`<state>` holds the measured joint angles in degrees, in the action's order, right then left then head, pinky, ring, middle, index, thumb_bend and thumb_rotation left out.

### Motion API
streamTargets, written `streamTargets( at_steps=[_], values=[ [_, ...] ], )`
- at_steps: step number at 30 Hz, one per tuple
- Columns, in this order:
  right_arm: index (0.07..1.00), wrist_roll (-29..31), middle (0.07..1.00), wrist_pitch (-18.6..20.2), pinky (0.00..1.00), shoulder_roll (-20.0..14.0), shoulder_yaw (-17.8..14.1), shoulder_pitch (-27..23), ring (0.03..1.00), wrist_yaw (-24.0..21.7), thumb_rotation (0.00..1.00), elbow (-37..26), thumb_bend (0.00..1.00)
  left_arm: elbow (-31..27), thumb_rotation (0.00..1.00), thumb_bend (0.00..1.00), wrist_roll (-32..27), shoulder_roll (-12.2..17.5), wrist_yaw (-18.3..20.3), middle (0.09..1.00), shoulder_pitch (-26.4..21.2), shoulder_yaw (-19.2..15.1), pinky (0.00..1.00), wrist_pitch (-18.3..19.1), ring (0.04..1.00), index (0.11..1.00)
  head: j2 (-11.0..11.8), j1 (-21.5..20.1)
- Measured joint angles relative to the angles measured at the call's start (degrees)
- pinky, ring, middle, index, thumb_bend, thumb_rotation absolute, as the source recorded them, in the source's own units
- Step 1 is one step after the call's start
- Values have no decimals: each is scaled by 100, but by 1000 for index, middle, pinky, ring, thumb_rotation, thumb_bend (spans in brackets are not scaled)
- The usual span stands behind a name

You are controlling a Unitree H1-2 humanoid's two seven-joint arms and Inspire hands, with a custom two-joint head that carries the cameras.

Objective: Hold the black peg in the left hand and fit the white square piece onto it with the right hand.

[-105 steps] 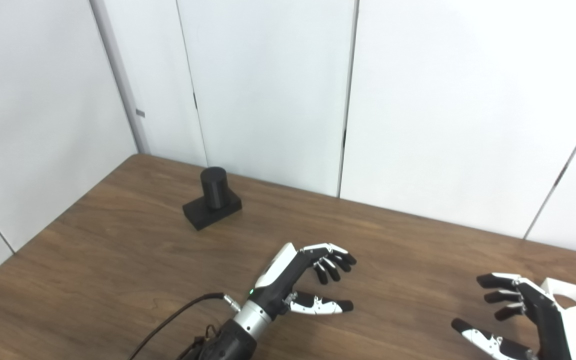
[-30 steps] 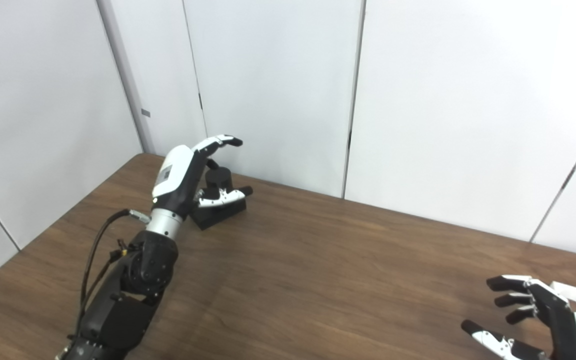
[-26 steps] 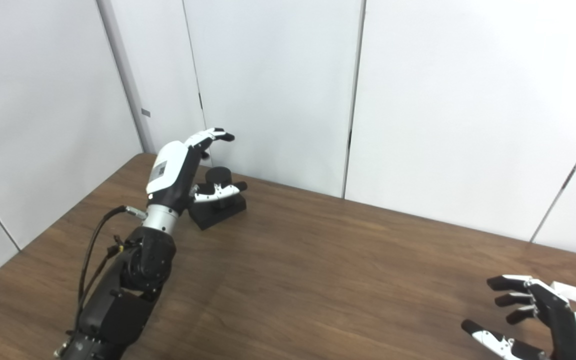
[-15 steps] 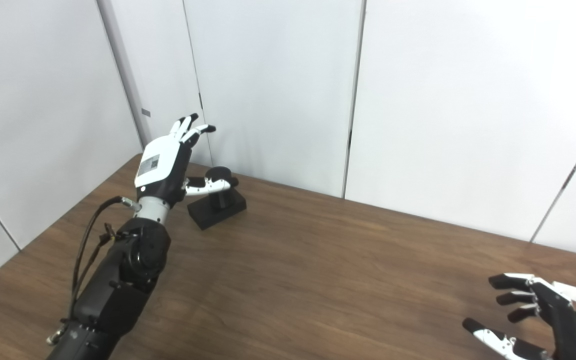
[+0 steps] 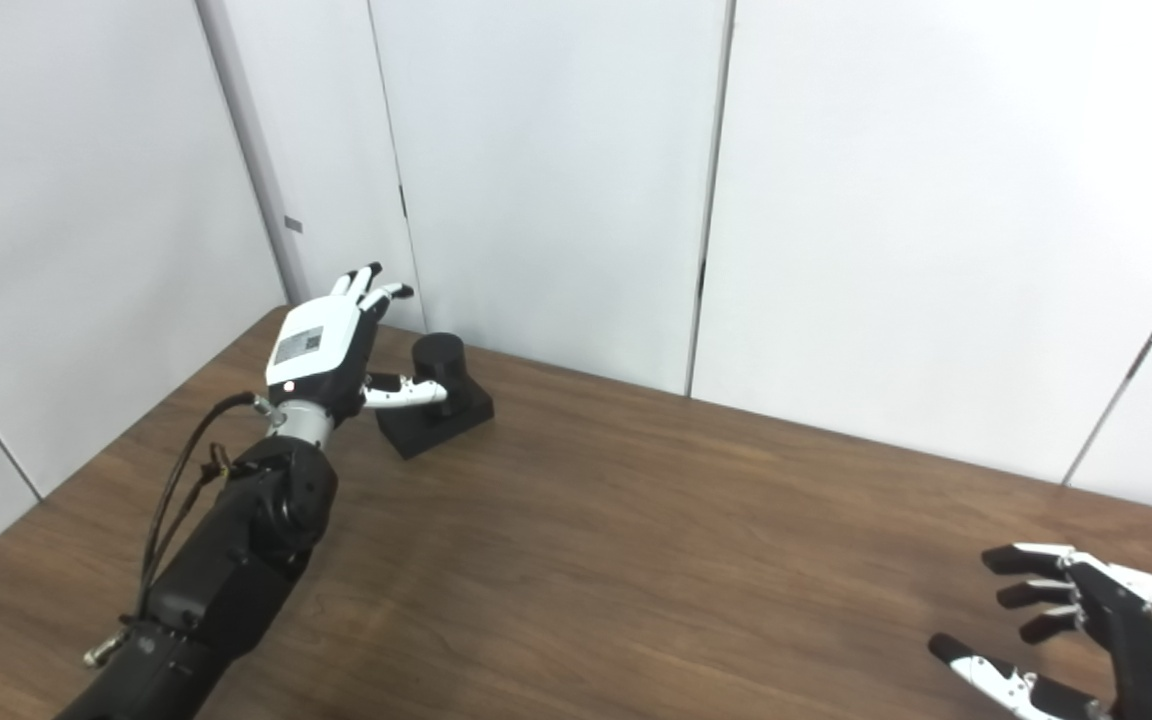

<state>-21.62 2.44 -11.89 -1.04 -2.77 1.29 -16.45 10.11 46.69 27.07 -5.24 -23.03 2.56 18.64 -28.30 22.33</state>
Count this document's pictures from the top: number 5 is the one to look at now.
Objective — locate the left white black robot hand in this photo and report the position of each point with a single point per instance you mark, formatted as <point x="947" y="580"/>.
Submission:
<point x="321" y="345"/>

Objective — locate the black peg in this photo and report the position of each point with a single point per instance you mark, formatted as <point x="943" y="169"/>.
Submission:
<point x="441" y="425"/>

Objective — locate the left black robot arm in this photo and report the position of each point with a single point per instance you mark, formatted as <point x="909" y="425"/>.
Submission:
<point x="226" y="570"/>

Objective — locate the grey wall post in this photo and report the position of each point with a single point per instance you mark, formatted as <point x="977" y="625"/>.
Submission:
<point x="256" y="150"/>

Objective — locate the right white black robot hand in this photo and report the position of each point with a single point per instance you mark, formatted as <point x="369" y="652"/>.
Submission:
<point x="1136" y="650"/>

